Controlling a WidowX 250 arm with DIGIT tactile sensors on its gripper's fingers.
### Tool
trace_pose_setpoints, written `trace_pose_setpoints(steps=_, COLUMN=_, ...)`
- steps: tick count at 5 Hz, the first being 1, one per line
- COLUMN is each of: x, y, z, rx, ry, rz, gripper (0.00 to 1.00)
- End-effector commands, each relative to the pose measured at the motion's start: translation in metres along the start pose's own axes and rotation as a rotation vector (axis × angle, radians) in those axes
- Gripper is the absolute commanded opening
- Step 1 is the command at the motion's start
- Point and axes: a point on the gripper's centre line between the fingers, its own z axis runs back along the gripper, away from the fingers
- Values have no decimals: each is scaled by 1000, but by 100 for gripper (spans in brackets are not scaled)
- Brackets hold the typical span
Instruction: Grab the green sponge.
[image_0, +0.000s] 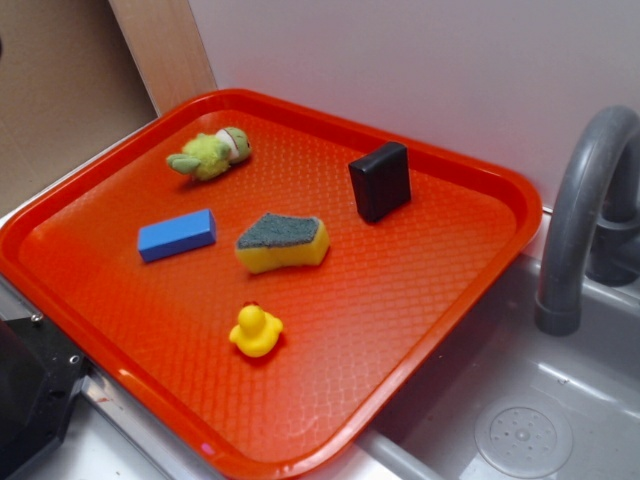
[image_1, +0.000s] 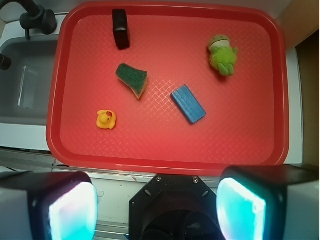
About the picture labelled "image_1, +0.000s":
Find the green plush frog toy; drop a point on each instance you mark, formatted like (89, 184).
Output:
(223, 57)

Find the black rectangular block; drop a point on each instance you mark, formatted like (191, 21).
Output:
(120, 29)

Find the grey toy faucet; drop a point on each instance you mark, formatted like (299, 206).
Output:
(36, 17)

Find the red plastic tray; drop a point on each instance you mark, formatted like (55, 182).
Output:
(247, 114)

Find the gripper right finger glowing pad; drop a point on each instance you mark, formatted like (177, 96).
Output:
(280, 202)

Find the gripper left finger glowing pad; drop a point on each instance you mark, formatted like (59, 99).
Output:
(47, 206)

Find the blue rectangular block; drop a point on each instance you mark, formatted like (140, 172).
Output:
(188, 104)

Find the green and yellow sponge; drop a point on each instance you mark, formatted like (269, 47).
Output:
(135, 79)

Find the grey toy sink basin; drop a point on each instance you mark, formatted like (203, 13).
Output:
(25, 87)

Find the yellow rubber duck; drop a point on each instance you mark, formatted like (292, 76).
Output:
(106, 119)

